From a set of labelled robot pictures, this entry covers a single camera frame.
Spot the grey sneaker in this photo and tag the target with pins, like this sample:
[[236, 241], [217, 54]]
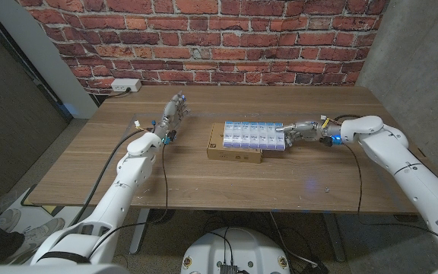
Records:
[[6, 218], [36, 237]]

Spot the black floor power adapter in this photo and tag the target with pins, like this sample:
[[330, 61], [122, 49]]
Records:
[[314, 268]]

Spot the grey metal table leg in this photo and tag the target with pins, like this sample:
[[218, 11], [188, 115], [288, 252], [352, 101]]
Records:
[[335, 236], [140, 232]]

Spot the brown cardboard packing box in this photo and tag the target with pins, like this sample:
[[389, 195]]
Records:
[[226, 154]]

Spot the white blue pill organizer box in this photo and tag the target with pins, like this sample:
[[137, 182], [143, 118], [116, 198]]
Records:
[[253, 135]]

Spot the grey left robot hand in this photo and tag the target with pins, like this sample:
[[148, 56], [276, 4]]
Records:
[[171, 114]]

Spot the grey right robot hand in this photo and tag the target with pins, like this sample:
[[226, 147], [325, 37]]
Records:
[[306, 131]]

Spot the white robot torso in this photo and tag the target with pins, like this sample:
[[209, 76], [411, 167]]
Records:
[[234, 247]]

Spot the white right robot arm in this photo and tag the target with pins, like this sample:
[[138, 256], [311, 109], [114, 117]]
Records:
[[394, 152]]

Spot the red brick printed backdrop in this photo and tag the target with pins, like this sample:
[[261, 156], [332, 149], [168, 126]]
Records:
[[204, 38]]

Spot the white power strip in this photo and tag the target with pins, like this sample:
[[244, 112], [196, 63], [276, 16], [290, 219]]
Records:
[[126, 85]]

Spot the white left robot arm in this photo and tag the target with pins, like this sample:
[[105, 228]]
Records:
[[127, 179]]

